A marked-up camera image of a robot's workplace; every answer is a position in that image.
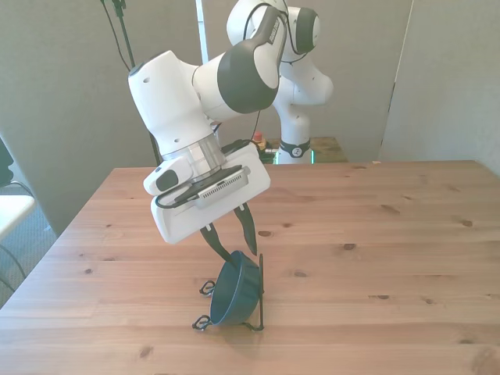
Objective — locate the blue bowl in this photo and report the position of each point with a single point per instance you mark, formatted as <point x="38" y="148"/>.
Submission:
<point x="234" y="293"/>

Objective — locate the red emergency stop button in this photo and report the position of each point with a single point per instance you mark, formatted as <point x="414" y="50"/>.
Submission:
<point x="258" y="136"/>

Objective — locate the black camera stand pole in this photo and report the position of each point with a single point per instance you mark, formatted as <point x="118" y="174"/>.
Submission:
<point x="127" y="35"/>

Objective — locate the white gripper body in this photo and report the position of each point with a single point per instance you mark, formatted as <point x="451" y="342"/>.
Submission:
<point x="183" y="226"/>

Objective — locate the beige partition panel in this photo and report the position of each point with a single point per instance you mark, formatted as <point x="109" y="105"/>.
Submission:
<point x="449" y="78"/>
<point x="58" y="78"/>
<point x="359" y="47"/>

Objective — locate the white side table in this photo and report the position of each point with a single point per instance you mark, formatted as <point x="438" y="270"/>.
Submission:
<point x="13" y="215"/>

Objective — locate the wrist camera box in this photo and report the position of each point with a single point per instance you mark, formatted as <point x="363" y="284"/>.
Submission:
<point x="222" y="189"/>

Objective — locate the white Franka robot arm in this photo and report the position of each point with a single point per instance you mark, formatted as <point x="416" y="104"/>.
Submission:
<point x="164" y="105"/>

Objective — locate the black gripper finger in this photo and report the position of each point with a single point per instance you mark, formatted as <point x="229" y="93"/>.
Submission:
<point x="214" y="238"/>
<point x="247" y="226"/>

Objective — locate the black chair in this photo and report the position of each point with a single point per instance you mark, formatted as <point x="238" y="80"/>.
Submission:
<point x="4" y="164"/>

